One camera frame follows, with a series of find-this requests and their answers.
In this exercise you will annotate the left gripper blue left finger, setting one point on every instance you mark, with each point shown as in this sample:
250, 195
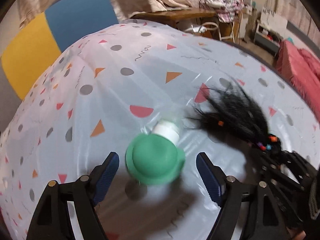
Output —
103, 176

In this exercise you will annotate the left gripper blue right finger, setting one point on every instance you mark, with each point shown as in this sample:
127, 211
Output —
213, 178

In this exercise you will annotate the black beaded hair braid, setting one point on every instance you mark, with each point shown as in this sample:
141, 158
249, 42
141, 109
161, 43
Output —
234, 113

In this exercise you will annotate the patterned plastic tablecloth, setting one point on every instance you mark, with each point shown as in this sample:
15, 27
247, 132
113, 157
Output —
112, 85

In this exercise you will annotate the pink quilted blanket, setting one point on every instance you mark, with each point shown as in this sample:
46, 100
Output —
301, 68

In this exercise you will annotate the grey yellow blue chair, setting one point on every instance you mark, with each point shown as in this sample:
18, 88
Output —
42, 41

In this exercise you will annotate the wooden side table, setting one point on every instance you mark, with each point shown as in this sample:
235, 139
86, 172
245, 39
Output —
196, 21

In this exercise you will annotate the low shelf unit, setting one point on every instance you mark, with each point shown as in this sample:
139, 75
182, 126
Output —
270, 31

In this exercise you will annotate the plaid clothes pile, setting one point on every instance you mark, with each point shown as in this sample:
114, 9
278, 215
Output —
225, 9

